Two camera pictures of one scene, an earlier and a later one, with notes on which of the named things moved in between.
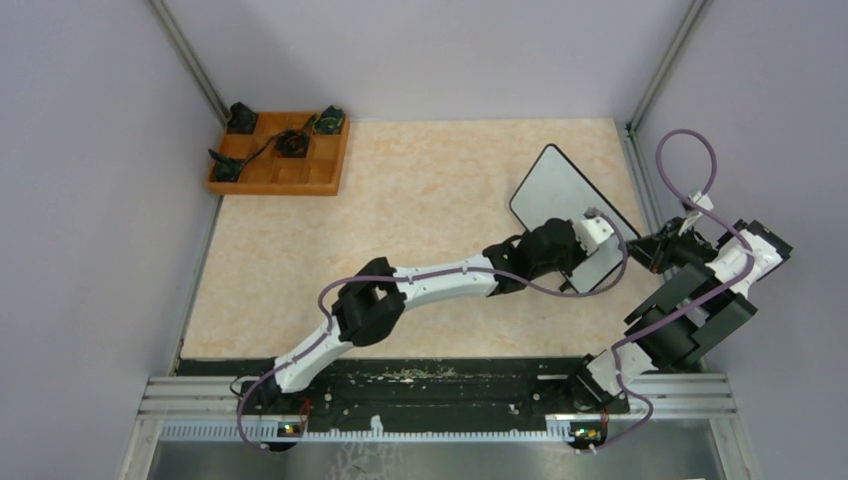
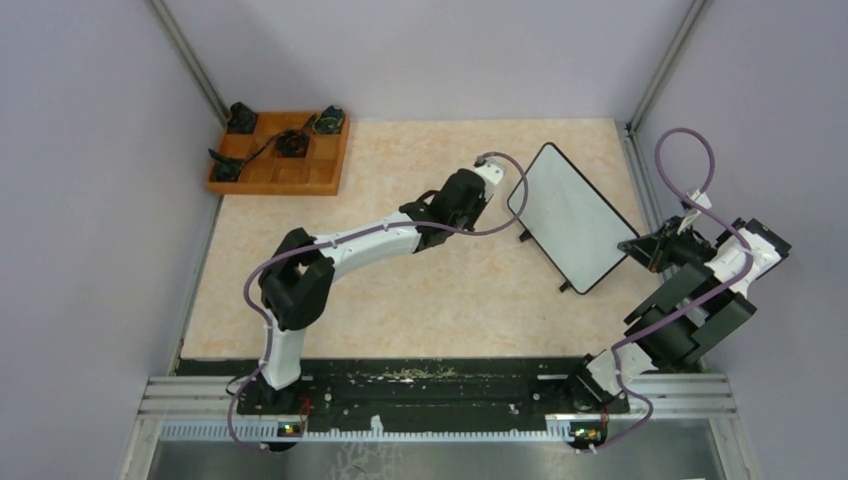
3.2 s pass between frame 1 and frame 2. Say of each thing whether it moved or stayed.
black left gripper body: moved
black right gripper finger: stayed
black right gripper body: stayed
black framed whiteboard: stayed
